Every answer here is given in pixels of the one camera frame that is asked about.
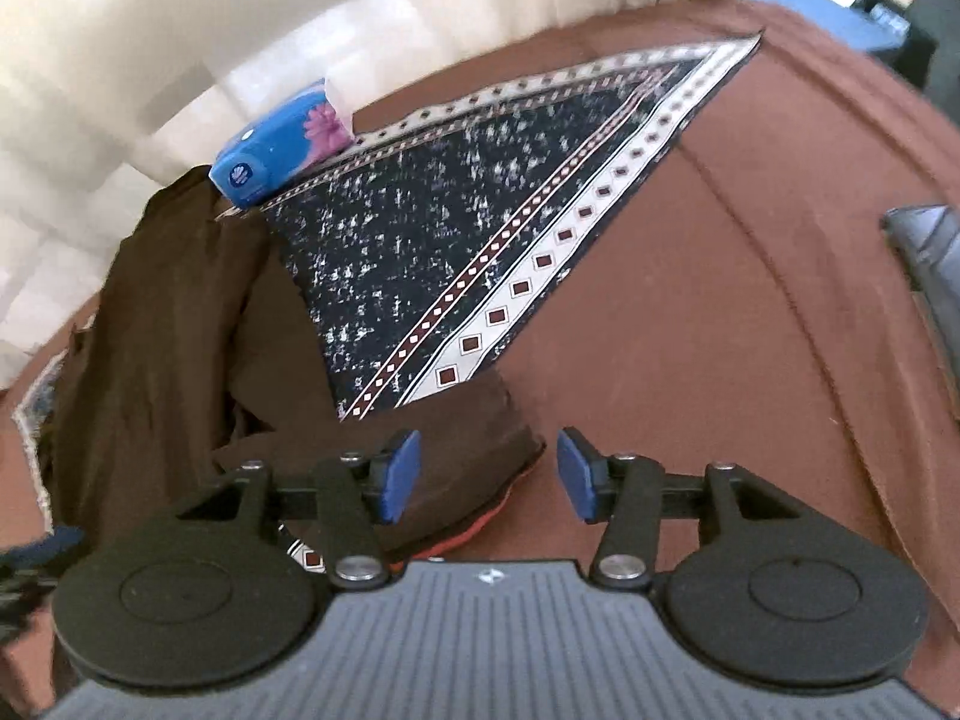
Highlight navy printed blanket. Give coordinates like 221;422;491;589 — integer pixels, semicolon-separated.
15;28;766;571

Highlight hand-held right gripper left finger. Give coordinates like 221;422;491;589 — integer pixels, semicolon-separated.
176;429;422;590

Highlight blue tissue pack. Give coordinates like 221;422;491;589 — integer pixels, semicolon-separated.
210;77;357;209

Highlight dark brown garment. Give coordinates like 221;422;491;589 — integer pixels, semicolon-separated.
34;165;547;563

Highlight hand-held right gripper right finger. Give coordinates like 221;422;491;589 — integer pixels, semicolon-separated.
556;426;803;587

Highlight black appliance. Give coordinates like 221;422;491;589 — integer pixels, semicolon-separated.
909;0;960;91

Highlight dark flat device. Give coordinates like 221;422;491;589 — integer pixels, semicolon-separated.
879;204;960;297

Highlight white curtain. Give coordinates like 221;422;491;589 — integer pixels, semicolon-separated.
0;0;706;391

